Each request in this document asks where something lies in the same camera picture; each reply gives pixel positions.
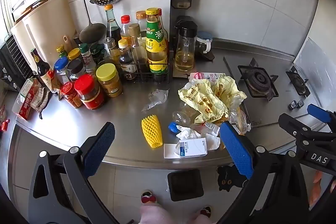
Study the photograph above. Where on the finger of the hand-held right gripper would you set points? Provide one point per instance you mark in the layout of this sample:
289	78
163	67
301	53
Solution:
319	111
296	127

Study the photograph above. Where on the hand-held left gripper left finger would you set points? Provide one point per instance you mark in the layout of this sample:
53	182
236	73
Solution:
101	145

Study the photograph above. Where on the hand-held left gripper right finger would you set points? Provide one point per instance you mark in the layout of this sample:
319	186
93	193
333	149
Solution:
236	146

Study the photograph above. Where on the clear wrapper with red label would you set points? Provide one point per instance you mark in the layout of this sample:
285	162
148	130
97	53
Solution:
240	119

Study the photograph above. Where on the black trash bin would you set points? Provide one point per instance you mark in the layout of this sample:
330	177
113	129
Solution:
185	184

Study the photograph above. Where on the clear bottle with blue cap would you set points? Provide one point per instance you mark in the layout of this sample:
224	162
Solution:
173	127

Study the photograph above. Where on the stove knob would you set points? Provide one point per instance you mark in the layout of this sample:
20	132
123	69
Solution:
300	103
292	106

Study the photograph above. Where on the black cat floor mat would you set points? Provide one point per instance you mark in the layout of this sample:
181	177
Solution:
231	178

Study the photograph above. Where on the white blue medicine box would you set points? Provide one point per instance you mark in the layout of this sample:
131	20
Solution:
193	148

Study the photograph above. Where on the foil splash guard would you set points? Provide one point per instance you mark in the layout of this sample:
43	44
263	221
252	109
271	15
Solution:
315	66

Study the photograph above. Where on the crumpled white tissue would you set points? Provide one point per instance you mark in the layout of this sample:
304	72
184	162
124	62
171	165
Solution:
189	132

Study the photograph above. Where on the yellow foam fruit net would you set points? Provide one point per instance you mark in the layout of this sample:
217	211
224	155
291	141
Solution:
152	132

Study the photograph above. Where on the large red lid jar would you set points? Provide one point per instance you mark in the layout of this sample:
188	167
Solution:
88	92

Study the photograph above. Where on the small red sauce jar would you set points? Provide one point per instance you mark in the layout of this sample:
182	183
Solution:
70	95

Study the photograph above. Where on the person's slipper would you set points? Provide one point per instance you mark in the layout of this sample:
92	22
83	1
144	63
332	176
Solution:
205	211
147	197

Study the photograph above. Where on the crumpled clear plastic bag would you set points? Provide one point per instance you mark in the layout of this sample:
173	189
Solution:
157	96

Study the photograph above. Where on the pink white packet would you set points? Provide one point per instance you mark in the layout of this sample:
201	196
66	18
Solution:
204	75

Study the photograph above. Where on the black lid jar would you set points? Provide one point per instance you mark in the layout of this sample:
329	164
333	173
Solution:
75	69

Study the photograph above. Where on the red food box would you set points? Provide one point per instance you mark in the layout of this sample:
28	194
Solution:
25	103

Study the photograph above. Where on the small dark bottle yellow cap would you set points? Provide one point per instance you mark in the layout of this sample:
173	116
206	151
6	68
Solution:
126	61

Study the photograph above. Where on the green cap spice bottle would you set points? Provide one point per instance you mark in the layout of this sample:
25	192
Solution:
86	54

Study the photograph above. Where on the person's pink pants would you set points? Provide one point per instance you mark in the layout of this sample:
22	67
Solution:
162	214

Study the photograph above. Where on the silver cap glass bottle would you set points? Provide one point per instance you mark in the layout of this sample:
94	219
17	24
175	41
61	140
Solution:
110	52

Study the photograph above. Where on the dark bottle with brown label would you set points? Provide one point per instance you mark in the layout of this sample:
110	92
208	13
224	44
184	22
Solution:
43	70

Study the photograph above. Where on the small yellow lid jar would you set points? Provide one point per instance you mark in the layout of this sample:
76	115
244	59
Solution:
74	54

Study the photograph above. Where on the gold cap glass bottle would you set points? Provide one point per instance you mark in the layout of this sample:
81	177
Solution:
137	45

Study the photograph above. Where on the glass jar with blue lid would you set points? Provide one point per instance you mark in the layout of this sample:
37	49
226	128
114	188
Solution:
204	43

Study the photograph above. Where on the glass oil dispenser black lid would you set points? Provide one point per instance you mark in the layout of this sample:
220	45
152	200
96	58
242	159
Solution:
185	50

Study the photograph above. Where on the large yellow label oil bottle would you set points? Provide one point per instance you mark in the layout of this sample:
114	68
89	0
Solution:
156	50

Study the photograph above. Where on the tall dark sauce bottle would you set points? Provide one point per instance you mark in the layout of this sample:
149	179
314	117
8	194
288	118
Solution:
113	27

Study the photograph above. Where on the red cap sauce bottle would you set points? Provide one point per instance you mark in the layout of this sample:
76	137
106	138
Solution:
126	28

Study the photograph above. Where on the cream cutting board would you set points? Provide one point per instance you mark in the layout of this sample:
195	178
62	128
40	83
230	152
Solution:
44	27

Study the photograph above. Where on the orange cap bottle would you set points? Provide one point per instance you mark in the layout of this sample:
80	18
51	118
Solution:
141	19

